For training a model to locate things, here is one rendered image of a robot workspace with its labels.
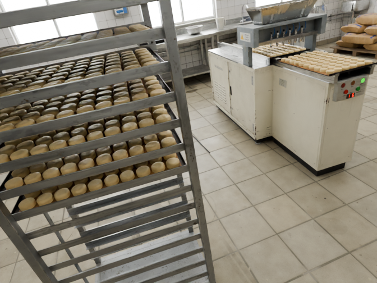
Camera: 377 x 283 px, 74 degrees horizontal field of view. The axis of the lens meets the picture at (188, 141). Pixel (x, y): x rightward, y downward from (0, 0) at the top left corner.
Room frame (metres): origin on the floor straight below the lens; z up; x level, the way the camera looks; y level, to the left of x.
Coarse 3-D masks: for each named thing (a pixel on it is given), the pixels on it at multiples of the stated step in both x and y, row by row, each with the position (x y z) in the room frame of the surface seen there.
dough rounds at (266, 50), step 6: (252, 48) 2.76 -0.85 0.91; (258, 48) 2.69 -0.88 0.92; (264, 48) 2.65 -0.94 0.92; (270, 48) 2.59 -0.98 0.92; (276, 48) 2.55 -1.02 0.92; (282, 48) 2.49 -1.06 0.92; (288, 48) 2.45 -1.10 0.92; (294, 48) 2.41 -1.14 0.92; (300, 48) 2.38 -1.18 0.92; (264, 54) 2.41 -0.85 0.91; (270, 54) 2.34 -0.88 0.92; (276, 54) 2.35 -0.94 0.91; (282, 54) 2.33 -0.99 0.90
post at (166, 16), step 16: (160, 0) 0.70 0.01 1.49; (160, 16) 0.71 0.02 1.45; (176, 48) 0.71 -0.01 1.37; (176, 64) 0.70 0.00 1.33; (176, 80) 0.70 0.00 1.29; (176, 96) 0.70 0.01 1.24; (192, 144) 0.71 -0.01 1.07; (192, 160) 0.70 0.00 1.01; (192, 176) 0.70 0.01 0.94; (192, 192) 0.72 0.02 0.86; (208, 240) 0.71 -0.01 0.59; (208, 256) 0.70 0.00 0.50; (208, 272) 0.70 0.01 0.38
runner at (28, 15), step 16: (80, 0) 0.70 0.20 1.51; (96, 0) 0.70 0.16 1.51; (112, 0) 0.71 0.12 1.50; (128, 0) 0.72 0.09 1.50; (144, 0) 0.72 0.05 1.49; (0, 16) 0.66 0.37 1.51; (16, 16) 0.67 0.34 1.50; (32, 16) 0.68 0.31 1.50; (48, 16) 0.68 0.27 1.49; (64, 16) 0.69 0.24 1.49
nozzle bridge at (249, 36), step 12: (252, 24) 2.52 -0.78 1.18; (276, 24) 2.28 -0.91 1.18; (288, 24) 2.40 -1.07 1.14; (300, 24) 2.42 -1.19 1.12; (312, 24) 2.45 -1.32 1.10; (324, 24) 2.37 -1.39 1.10; (240, 36) 2.50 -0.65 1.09; (252, 36) 2.26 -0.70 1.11; (264, 36) 2.36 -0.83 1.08; (288, 36) 2.35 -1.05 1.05; (300, 36) 2.37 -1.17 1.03; (312, 36) 2.48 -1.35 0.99; (312, 48) 2.47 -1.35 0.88
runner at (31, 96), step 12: (120, 72) 0.70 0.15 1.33; (132, 72) 0.71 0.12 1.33; (144, 72) 0.72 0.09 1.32; (156, 72) 0.72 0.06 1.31; (60, 84) 0.68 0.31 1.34; (72, 84) 0.68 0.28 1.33; (84, 84) 0.69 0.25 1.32; (96, 84) 0.69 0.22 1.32; (108, 84) 0.70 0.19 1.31; (12, 96) 0.65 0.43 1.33; (24, 96) 0.66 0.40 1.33; (36, 96) 0.66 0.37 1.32; (48, 96) 0.67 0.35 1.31; (0, 108) 0.65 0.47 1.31
